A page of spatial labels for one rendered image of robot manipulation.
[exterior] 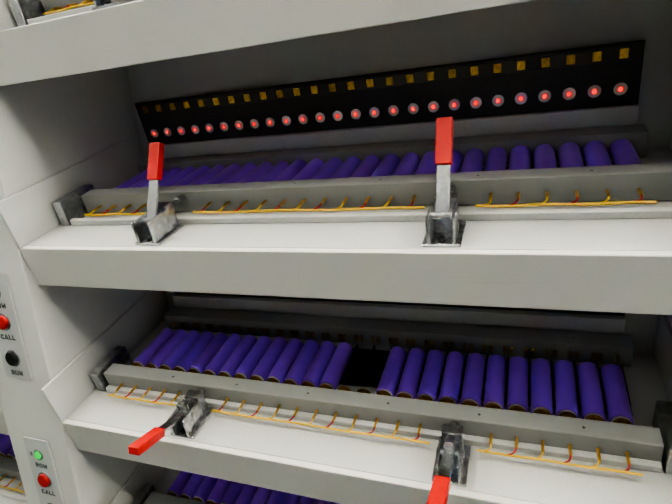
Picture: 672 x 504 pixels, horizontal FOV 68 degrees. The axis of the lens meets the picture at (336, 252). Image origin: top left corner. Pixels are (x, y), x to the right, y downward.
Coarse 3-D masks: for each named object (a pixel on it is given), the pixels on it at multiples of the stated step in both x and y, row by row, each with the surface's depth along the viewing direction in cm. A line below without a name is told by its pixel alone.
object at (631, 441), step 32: (128, 384) 57; (160, 384) 55; (192, 384) 53; (224, 384) 52; (256, 384) 52; (288, 384) 51; (352, 416) 47; (384, 416) 46; (416, 416) 45; (448, 416) 44; (480, 416) 43; (512, 416) 42; (544, 416) 42; (544, 448) 41; (576, 448) 41; (608, 448) 39; (640, 448) 38
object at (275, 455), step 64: (128, 320) 64; (448, 320) 55; (512, 320) 52; (576, 320) 50; (64, 384) 55; (640, 384) 46; (192, 448) 49; (256, 448) 47; (320, 448) 46; (384, 448) 45
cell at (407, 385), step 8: (416, 352) 52; (408, 360) 51; (416, 360) 51; (424, 360) 52; (408, 368) 50; (416, 368) 50; (408, 376) 49; (416, 376) 50; (400, 384) 49; (408, 384) 48; (416, 384) 49; (400, 392) 48; (408, 392) 48; (416, 392) 49
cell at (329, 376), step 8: (344, 344) 55; (336, 352) 54; (344, 352) 54; (336, 360) 53; (344, 360) 54; (328, 368) 52; (336, 368) 52; (344, 368) 53; (328, 376) 51; (336, 376) 52; (320, 384) 51; (328, 384) 51; (336, 384) 51
